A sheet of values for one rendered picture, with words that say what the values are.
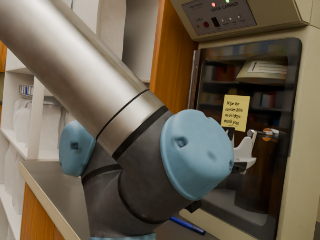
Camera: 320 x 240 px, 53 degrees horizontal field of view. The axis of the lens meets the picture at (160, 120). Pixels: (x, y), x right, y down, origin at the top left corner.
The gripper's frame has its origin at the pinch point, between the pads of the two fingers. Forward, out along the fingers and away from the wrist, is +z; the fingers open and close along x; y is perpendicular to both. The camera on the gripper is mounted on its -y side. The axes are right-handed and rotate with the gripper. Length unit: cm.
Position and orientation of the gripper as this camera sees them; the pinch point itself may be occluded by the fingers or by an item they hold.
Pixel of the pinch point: (245, 160)
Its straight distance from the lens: 64.5
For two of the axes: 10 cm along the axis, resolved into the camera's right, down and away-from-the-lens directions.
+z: 8.4, 0.6, 5.4
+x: -5.1, -2.4, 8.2
